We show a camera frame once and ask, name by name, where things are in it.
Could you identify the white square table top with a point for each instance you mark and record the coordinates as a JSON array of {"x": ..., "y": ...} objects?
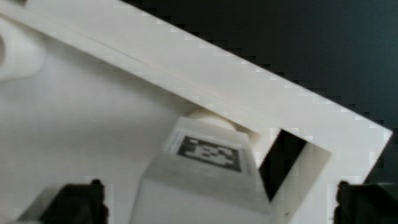
[{"x": 106, "y": 74}]

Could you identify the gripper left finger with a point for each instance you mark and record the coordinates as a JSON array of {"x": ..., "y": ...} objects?
[{"x": 74, "y": 207}]

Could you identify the white leg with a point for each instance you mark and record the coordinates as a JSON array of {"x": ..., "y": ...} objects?
[{"x": 202, "y": 187}]

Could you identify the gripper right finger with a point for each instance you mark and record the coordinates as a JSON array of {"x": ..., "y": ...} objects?
[{"x": 367, "y": 203}]

